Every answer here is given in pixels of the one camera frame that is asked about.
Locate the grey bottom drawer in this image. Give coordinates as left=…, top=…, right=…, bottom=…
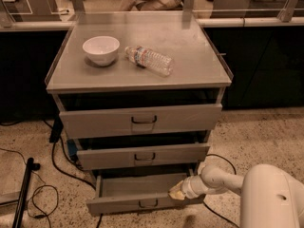
left=86, top=173, right=204, bottom=215

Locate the grey drawer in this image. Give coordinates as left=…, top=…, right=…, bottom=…
left=86, top=173, right=204, bottom=215
left=60, top=104, right=222, bottom=139
left=77, top=142, right=209, bottom=170

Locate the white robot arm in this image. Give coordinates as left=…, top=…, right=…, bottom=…
left=168, top=164, right=304, bottom=228

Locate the grey top drawer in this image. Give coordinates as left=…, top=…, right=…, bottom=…
left=60, top=104, right=222, bottom=139

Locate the grey middle drawer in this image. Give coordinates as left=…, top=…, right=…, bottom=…
left=77, top=142, right=209, bottom=170

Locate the grey metal drawer cabinet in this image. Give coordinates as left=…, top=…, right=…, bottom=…
left=45, top=10, right=235, bottom=176

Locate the clear plastic water bottle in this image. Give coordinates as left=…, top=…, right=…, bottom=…
left=124, top=46, right=174, bottom=77

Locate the black metal stand bar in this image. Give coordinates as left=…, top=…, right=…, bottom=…
left=12, top=158, right=40, bottom=228

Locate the white ceramic bowl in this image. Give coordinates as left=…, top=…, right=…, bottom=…
left=83, top=36, right=120, bottom=66

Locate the black floor cable right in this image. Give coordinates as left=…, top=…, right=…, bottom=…
left=202, top=153, right=241, bottom=228

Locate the black floor cable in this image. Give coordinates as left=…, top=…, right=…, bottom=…
left=202, top=153, right=241, bottom=228
left=42, top=119, right=104, bottom=228

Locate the thin black floor wire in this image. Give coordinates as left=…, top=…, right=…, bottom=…
left=0, top=146, right=60, bottom=228

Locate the black floor cable left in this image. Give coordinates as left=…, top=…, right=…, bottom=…
left=42, top=119, right=104, bottom=228

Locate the white horizontal rail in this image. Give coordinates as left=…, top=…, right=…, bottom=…
left=0, top=16, right=304, bottom=32

